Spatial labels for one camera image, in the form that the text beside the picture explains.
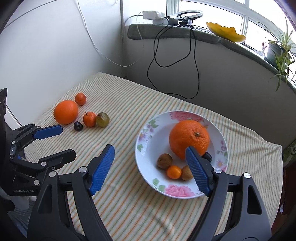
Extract yellow fruit bowl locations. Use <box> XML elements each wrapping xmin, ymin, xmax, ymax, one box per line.
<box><xmin>206</xmin><ymin>22</ymin><xmax>246</xmax><ymax>43</ymax></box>

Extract white cable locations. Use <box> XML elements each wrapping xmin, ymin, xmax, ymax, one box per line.
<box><xmin>76</xmin><ymin>0</ymin><xmax>149</xmax><ymax>68</ymax></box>

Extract brown longan fruit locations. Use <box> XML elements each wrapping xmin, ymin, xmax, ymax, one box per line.
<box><xmin>157</xmin><ymin>153</ymin><xmax>173</xmax><ymax>169</ymax></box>

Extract large orange with stem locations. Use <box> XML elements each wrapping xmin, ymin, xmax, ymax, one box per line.
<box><xmin>169</xmin><ymin>120</ymin><xmax>210</xmax><ymax>160</ymax></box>

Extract black ring light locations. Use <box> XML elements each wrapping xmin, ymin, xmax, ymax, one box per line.
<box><xmin>172</xmin><ymin>10</ymin><xmax>203</xmax><ymax>27</ymax></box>

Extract green grape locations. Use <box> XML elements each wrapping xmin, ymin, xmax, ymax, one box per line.
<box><xmin>96</xmin><ymin>113</ymin><xmax>110</xmax><ymax>128</ymax></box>

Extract striped tablecloth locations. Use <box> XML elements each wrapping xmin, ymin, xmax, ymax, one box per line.
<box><xmin>25</xmin><ymin>73</ymin><xmax>283</xmax><ymax>240</ymax></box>

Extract small orange kumquat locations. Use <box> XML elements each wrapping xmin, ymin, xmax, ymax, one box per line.
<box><xmin>166</xmin><ymin>165</ymin><xmax>182</xmax><ymax>180</ymax></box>

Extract dark cherry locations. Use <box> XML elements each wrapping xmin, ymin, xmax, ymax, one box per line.
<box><xmin>73</xmin><ymin>121</ymin><xmax>83</xmax><ymax>132</ymax></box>

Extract green snack bag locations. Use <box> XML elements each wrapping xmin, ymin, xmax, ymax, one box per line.
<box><xmin>283</xmin><ymin>140</ymin><xmax>296</xmax><ymax>165</ymax></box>

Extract black cable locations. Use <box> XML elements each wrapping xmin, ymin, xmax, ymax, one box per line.
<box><xmin>146</xmin><ymin>21</ymin><xmax>200</xmax><ymax>100</ymax></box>

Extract white floral plate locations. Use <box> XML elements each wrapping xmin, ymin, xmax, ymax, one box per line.
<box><xmin>135</xmin><ymin>111</ymin><xmax>228</xmax><ymax>199</ymax></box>

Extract potted spider plant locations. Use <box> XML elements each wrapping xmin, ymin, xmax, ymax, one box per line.
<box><xmin>256</xmin><ymin>18</ymin><xmax>295</xmax><ymax>92</ymax></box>

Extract small tangerine with stem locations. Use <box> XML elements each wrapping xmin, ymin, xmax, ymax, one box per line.
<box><xmin>83</xmin><ymin>112</ymin><xmax>96</xmax><ymax>128</ymax></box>

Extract white power strip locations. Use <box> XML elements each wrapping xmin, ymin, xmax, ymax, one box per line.
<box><xmin>142</xmin><ymin>11</ymin><xmax>169</xmax><ymax>25</ymax></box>

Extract large smooth orange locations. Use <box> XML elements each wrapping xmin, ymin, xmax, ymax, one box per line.
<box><xmin>54</xmin><ymin>100</ymin><xmax>78</xmax><ymax>125</ymax></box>

